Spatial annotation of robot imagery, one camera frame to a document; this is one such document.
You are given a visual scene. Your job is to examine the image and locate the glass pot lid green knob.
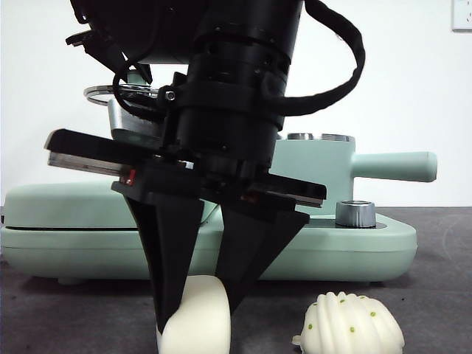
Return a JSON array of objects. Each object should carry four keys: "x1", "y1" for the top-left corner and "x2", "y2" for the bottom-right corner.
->
[{"x1": 83, "y1": 72, "x2": 163, "y2": 110}]

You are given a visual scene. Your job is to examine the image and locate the plain smooth white bun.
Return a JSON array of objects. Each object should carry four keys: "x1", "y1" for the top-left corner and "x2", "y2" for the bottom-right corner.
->
[{"x1": 154, "y1": 274, "x2": 233, "y2": 354}]

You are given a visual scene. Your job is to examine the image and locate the pleated white bun green dots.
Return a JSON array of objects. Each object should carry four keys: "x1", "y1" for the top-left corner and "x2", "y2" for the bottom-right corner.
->
[{"x1": 291, "y1": 291, "x2": 405, "y2": 354}]

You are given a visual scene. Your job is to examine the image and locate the mint green griddle lid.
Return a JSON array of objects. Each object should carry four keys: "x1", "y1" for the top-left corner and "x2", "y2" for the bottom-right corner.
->
[{"x1": 2, "y1": 183, "x2": 218, "y2": 229}]

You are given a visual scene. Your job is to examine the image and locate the mint green breakfast machine base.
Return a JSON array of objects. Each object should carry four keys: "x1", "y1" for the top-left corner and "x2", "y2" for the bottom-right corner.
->
[{"x1": 0, "y1": 212, "x2": 418, "y2": 286}]

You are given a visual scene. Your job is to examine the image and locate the silver control knob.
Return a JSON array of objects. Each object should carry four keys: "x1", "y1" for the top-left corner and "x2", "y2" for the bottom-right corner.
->
[{"x1": 335, "y1": 200, "x2": 377, "y2": 227}]

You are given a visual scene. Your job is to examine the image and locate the thin black camera cable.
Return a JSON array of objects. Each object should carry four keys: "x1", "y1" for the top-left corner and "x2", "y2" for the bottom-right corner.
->
[{"x1": 111, "y1": 58, "x2": 174, "y2": 119}]

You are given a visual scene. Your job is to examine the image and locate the pale grey right camera box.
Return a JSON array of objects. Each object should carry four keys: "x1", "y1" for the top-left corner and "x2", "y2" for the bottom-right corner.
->
[{"x1": 107, "y1": 97, "x2": 165, "y2": 147}]

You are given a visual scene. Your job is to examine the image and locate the mint green handled pot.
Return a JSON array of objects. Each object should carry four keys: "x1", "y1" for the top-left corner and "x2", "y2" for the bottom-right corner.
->
[{"x1": 265, "y1": 133, "x2": 438, "y2": 218}]

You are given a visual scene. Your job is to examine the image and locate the thick black sleeved cable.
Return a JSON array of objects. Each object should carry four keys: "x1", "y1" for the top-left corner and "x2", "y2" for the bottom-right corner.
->
[{"x1": 265, "y1": 0, "x2": 367, "y2": 116}]

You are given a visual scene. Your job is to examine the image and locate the white wall socket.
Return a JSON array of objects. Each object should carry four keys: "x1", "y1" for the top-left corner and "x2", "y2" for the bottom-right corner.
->
[{"x1": 451, "y1": 0, "x2": 472, "y2": 31}]

